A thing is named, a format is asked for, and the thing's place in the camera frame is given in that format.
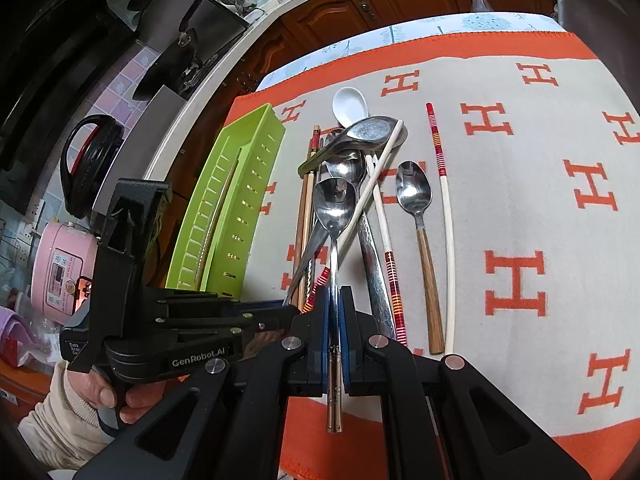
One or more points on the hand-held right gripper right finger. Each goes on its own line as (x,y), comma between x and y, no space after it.
(347,350)

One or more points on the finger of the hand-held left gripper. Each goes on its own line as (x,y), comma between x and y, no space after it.
(260,305)
(250,325)

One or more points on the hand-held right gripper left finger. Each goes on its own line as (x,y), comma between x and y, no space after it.
(326,330)

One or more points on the brown wooden chopstick red band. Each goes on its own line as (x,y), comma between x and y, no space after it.
(309,180)
(300,240)

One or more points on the green plastic utensil tray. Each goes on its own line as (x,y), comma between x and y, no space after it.
(250,175)

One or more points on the deep steel soup spoon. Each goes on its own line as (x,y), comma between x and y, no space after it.
(372,130)

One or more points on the white ceramic spoon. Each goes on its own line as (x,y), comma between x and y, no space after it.
(350,105)

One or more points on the person's left forearm cream sleeve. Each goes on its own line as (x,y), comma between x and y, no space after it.
(55,435)

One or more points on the person's left hand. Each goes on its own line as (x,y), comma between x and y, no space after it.
(95,390)

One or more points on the pink rice cooker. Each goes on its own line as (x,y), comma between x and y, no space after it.
(60,270)

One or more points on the purple plastic item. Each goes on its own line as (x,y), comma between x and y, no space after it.
(15,330)

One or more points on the orange beige printed blanket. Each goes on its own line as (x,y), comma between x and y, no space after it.
(525,210)

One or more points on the black wok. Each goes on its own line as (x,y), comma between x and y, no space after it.
(200,25)

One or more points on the light floral tablecloth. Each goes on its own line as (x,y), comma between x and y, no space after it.
(450,25)

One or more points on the white wall socket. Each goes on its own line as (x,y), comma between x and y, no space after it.
(30,230)

